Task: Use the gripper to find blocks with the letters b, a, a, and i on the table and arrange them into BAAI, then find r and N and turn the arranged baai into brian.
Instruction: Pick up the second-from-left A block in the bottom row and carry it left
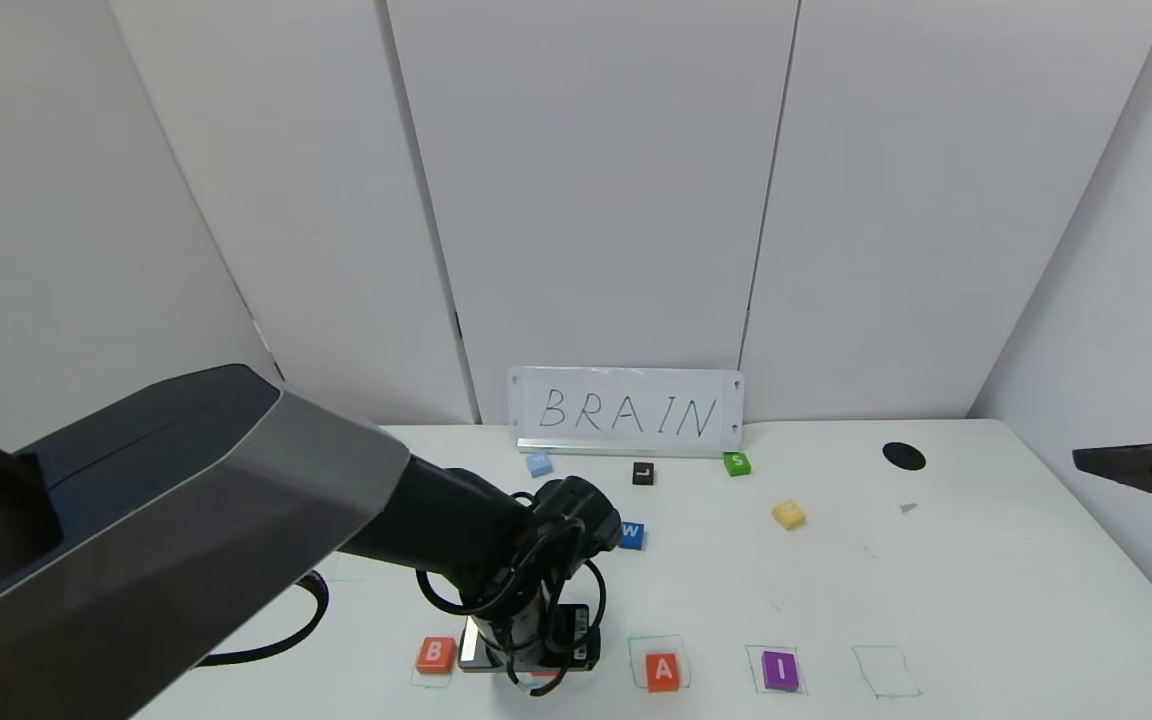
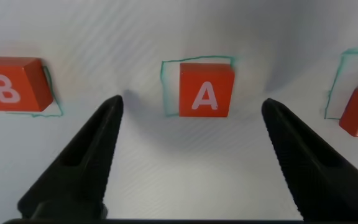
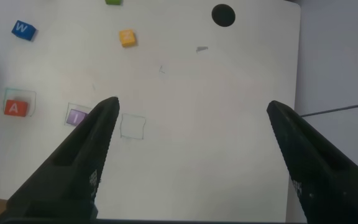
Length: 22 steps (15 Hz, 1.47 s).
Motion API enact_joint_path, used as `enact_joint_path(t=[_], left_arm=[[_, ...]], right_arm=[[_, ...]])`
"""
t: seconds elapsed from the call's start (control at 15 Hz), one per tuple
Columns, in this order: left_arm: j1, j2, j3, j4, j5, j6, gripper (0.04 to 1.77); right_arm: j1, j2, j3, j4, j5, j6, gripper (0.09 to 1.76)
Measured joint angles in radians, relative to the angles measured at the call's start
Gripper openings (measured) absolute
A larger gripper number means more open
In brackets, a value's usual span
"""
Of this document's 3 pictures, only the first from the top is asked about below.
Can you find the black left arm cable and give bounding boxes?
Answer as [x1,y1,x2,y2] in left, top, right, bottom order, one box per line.
[0,432,330,668]

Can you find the purple block letter I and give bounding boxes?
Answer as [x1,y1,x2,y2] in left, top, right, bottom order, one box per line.
[761,650,801,693]

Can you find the black left wrist camera cable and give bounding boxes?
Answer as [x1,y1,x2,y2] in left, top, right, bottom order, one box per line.
[414,490,609,697]

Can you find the white sign reading BRAIN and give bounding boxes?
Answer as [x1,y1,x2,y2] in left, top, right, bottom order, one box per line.
[508,367,744,458]

